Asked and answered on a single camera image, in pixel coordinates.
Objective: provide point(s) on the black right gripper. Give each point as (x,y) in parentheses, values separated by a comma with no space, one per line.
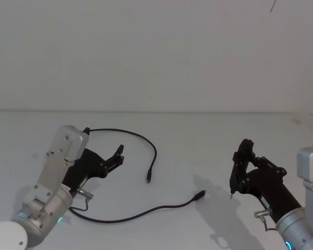
(271,190)

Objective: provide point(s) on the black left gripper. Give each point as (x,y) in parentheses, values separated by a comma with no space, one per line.
(86,166)

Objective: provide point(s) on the black pen with silver tip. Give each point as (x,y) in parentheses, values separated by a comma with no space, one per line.
(232,182)

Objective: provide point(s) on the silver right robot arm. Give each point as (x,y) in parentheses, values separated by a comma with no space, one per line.
(297,226)

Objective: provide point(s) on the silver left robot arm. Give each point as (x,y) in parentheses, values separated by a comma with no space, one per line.
(49,203)

